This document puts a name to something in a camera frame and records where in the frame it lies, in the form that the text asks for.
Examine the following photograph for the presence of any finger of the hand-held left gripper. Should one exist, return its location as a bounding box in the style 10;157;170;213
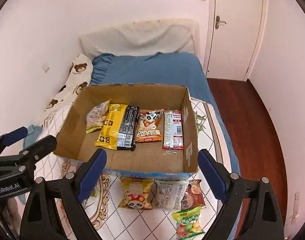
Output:
0;127;28;157
0;135;57;178

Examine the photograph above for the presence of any pale yellow snack packet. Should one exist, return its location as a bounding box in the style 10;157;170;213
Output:
86;99;111;134

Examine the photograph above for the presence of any white snack packet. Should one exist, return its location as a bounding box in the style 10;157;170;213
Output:
151;179;189;210

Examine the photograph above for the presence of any white door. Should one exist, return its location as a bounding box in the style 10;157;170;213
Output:
202;0;264;82

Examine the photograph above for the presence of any metal door handle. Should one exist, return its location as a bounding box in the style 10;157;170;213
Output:
215;15;227;29

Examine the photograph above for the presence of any bear print pillow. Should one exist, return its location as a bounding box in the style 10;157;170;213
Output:
45;54;94;112

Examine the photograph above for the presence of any floral quilted mattress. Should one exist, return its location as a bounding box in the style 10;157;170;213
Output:
34;97;233;240

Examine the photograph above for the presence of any yellow mushroom snack packet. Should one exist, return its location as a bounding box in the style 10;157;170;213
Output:
118;178;155;210

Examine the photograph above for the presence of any orange panda snack packet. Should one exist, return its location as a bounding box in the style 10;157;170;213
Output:
135;109;165;143

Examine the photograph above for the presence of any brown snack packet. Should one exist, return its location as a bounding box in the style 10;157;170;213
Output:
180;179;206;210

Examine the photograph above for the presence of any green candy packet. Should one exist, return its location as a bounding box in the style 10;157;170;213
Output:
172;206;205;239

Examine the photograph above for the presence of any cardboard box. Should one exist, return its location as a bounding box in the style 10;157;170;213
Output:
54;84;199;178

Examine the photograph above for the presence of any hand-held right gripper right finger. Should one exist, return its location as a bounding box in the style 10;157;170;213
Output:
197;149;285;240

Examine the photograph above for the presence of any red and green snack packet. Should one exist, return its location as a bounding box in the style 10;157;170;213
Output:
162;110;185;150

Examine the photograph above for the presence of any yellow and black snack packet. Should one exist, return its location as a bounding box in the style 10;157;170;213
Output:
94;104;140;152

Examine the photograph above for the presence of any blue bed sheet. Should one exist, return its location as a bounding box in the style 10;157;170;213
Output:
90;52;241;180

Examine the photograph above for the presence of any white pillow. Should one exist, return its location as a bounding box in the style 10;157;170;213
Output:
79;18;201;58

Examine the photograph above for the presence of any light blue cloth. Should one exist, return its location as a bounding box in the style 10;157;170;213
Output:
23;124;44;153

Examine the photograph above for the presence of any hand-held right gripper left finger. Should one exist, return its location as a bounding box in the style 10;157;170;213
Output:
20;148;108;240

